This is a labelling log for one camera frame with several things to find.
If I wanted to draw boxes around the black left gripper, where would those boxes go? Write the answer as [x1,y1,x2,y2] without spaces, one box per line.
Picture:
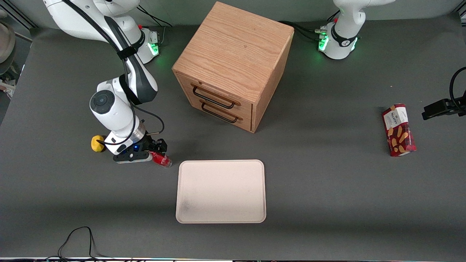
[422,97,466,121]

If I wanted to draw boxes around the wooden drawer with short handle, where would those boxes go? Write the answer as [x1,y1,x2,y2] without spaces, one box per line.
[182,95,253,132]

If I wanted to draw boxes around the red coke bottle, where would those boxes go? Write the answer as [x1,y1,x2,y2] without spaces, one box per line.
[151,151,173,168]

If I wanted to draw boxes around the black left gripper cable loop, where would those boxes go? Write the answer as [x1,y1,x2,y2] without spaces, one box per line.
[449,67,466,107]

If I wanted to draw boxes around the black arm base cables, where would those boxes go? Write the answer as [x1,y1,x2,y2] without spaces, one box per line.
[279,10,341,41]
[138,7,174,28]

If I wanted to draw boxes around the white blue shoe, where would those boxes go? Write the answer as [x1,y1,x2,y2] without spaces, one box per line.
[0,81,17,100]

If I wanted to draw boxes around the short black drawer handle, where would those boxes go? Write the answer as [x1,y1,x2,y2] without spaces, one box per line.
[200,102,239,124]

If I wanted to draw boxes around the beige plastic tray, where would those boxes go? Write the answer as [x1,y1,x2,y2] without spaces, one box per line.
[175,159,266,223]

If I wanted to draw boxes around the dark grey table mat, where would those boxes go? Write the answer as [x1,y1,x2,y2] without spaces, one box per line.
[0,13,466,259]

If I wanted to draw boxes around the grey beige round object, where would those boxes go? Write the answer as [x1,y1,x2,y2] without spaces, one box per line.
[0,21,17,75]

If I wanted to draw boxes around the black cable along right arm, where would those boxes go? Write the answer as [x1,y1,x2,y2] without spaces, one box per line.
[62,0,165,153]

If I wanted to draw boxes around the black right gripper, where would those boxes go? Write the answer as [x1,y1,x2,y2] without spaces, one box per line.
[112,139,168,163]

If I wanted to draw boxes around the wooden drawer cabinet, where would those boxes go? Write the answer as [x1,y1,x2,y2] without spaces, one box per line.
[172,1,295,134]

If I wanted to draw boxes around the long black drawer handle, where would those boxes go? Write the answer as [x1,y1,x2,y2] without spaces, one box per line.
[192,86,236,110]

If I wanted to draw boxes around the black left arm base cables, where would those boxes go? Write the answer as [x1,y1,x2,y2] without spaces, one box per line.
[279,10,341,41]

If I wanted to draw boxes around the black right arm base cables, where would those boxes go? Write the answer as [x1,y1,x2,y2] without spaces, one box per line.
[138,7,174,28]

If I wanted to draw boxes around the yellow lemon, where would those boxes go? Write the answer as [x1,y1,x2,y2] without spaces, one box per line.
[91,135,106,152]

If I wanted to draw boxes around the thin black looped floor cable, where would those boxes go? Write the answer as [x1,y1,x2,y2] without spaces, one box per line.
[58,226,110,261]

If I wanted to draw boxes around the wooden drawer with long handle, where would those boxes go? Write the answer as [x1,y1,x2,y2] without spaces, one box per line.
[175,71,254,118]

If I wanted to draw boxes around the red wafer box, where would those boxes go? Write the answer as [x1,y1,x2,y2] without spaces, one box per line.
[382,103,417,157]

